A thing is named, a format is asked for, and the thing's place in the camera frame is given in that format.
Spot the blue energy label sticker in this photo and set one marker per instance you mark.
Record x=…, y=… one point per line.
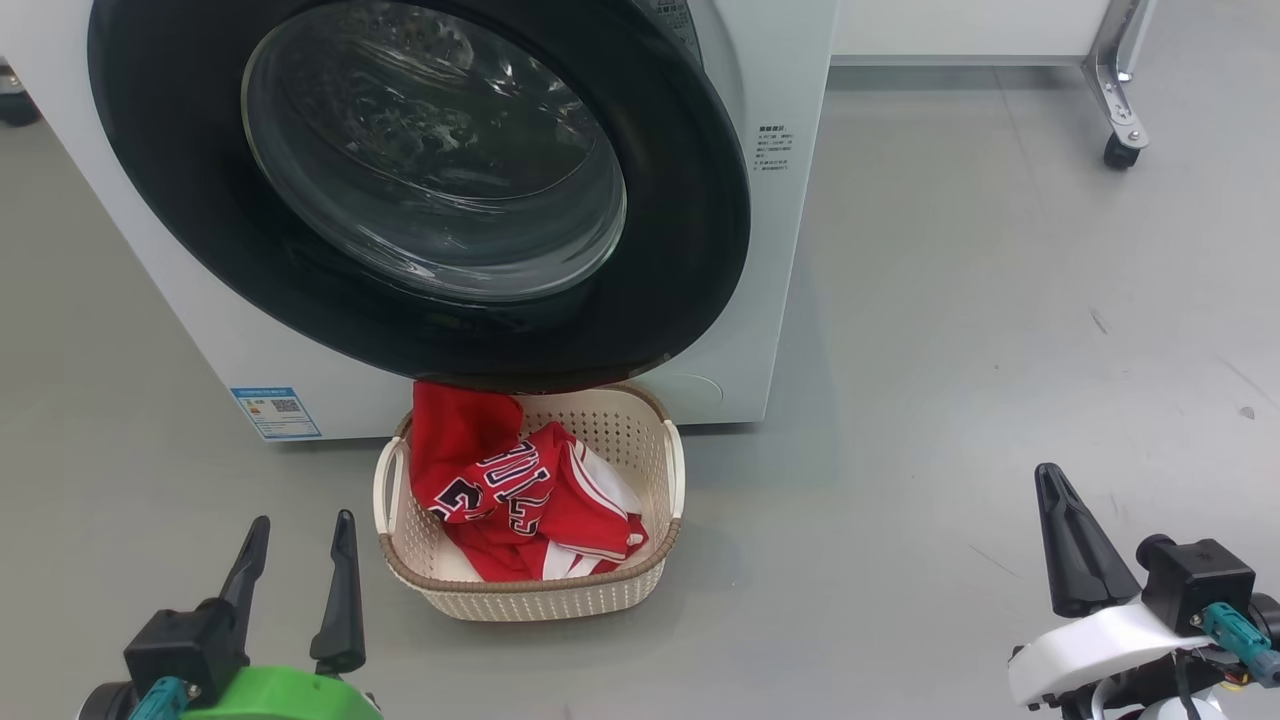
x=277, y=413

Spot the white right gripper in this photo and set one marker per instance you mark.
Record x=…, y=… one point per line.
x=1100, y=645

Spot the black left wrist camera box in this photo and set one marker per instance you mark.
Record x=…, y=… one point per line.
x=185, y=640

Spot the white front-load washing machine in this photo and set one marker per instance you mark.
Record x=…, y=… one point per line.
x=170, y=300

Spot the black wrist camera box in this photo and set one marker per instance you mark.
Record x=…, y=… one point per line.
x=185, y=640
x=1195, y=585

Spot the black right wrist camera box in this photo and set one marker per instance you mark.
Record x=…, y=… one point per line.
x=1195, y=585

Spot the round drain filter cover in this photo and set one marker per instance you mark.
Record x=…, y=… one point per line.
x=695, y=390

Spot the small black text sticker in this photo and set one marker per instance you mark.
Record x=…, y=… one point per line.
x=775, y=148

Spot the red basketball jersey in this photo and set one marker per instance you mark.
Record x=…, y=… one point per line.
x=470, y=440

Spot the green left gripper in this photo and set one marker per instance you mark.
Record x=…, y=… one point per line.
x=285, y=695

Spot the cream perforated basket brown rim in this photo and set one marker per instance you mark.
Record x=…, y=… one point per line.
x=620, y=440

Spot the washing machine door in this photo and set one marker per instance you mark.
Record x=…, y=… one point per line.
x=690, y=220

